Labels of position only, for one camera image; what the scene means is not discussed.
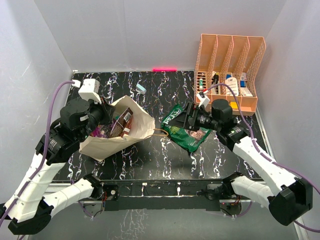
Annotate brown paper bag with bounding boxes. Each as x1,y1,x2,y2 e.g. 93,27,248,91
78,95,157,162

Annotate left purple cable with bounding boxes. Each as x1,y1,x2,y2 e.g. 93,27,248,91
0,80,76,240

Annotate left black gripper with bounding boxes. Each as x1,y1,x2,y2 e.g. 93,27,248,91
77,94,117,142

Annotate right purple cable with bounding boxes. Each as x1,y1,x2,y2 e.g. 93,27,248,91
204,83,320,233

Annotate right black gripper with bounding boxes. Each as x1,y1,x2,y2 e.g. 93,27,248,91
168,102,221,132

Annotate yellow sticky notes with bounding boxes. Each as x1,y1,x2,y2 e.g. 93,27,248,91
229,101,238,110

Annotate purple snack packet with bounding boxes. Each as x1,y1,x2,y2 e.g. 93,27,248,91
90,125,111,139

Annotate light blue stapler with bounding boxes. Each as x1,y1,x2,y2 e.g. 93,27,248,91
136,83,147,95

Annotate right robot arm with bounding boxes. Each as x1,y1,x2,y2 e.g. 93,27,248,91
167,99,313,226

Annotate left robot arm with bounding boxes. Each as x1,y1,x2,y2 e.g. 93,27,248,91
0,99,115,236

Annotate green chips bag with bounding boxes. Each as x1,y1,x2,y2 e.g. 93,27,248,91
161,104,212,153

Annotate orange desk organizer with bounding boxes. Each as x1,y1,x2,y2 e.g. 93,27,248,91
194,33,266,116

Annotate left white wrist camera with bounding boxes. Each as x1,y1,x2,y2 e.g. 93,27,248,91
71,78,102,104

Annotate white labelled bottle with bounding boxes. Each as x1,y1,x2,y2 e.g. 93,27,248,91
225,77,239,96

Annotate red brown snack box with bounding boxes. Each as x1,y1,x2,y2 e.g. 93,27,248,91
109,107,133,138

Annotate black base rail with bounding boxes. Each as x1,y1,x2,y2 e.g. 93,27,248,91
103,179,239,211

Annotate purple cable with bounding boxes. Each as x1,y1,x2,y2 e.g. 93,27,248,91
204,83,320,233
0,80,76,240

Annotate pink tape strip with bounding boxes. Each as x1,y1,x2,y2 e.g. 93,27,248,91
152,67,177,72

